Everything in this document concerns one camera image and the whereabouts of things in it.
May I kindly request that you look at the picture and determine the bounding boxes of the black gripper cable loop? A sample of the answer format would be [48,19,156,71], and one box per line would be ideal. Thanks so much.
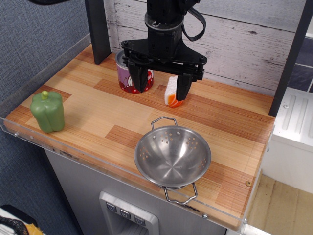
[181,6,207,42]

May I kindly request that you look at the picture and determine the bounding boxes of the grey toy fridge cabinet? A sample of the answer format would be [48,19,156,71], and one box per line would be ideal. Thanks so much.
[46,150,226,235]

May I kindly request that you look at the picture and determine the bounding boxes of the silver dispenser button panel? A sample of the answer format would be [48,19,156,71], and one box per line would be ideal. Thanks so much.
[99,191,159,235]

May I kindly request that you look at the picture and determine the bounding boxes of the yellow object at corner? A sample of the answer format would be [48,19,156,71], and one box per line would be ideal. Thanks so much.
[25,224,44,235]

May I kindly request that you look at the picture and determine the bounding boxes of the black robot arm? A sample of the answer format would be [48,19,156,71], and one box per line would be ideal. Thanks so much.
[121,0,207,101]

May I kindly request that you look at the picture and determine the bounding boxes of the white toy sink unit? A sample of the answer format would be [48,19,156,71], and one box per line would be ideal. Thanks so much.
[261,88,313,193]

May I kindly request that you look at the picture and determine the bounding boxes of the toy salmon sushi piece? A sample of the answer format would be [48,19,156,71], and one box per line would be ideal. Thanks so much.
[164,76,183,108]

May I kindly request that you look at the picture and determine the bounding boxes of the black braided cable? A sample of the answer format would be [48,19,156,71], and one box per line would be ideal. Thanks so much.
[0,215,31,235]

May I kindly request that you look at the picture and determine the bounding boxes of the dark grey left post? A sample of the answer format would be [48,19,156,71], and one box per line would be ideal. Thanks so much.
[85,0,111,65]

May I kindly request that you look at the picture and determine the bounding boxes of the dark grey right post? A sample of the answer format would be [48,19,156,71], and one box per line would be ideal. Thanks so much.
[268,0,313,117]

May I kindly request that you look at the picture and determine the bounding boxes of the purple cherries tin can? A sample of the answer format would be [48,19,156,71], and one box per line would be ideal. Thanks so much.
[115,49,154,94]

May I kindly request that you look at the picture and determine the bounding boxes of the stainless steel colander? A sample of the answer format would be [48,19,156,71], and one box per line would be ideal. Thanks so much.
[134,120,211,205]

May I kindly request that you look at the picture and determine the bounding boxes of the green toy bell pepper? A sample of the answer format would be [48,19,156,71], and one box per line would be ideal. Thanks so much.
[30,91,65,133]

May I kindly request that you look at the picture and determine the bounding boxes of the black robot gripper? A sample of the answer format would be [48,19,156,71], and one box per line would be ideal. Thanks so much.
[121,27,207,101]

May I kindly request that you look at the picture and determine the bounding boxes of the dark grey post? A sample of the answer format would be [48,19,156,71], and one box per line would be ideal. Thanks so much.
[268,0,313,117]
[85,0,111,65]

